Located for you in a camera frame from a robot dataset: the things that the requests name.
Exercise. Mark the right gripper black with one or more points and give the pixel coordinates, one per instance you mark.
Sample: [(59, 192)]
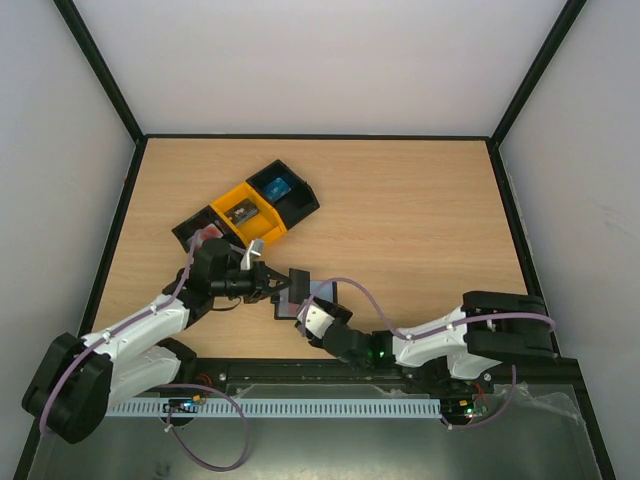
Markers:
[(304, 310)]

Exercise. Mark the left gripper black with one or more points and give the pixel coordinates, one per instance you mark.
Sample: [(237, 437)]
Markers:
[(260, 284)]

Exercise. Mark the black card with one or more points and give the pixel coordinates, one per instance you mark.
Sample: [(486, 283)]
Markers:
[(299, 289), (242, 212)]

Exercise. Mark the black leather card holder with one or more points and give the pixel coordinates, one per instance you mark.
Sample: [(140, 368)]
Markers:
[(327, 293)]

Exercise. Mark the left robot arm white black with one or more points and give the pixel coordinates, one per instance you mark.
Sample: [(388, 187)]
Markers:
[(81, 377)]

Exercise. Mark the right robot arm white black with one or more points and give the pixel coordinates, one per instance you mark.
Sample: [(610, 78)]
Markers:
[(487, 329)]

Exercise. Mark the red card in holder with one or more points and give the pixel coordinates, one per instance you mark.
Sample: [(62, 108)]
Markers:
[(289, 310)]

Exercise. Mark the black card in bin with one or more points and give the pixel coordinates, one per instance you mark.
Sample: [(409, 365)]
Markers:
[(242, 212)]

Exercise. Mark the red white card in bin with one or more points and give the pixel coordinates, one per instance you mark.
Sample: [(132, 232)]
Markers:
[(201, 235)]

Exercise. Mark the blue card in bin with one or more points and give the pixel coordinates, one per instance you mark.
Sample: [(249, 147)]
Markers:
[(276, 189)]

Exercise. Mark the yellow bin middle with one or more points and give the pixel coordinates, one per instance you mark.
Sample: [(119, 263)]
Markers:
[(267, 225)]

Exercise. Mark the black bin right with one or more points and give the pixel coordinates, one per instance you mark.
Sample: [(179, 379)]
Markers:
[(298, 204)]

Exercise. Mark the black bin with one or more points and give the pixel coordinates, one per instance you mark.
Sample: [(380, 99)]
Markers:
[(298, 204), (202, 218)]

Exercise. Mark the black bin left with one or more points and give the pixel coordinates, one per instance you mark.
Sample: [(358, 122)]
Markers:
[(202, 218)]

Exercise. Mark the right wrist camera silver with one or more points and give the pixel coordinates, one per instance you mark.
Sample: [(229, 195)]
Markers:
[(314, 323)]

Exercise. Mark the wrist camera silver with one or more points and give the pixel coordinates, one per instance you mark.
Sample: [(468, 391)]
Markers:
[(314, 323), (251, 254)]

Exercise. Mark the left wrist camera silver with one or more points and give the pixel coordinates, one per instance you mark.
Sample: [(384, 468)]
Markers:
[(251, 254)]

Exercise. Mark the grey slotted cable duct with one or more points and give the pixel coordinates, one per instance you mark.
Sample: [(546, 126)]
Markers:
[(279, 408)]

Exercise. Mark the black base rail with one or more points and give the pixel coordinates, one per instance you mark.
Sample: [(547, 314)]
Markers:
[(431, 379)]

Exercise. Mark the black cage frame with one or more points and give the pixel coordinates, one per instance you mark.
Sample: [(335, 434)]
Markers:
[(82, 36)]

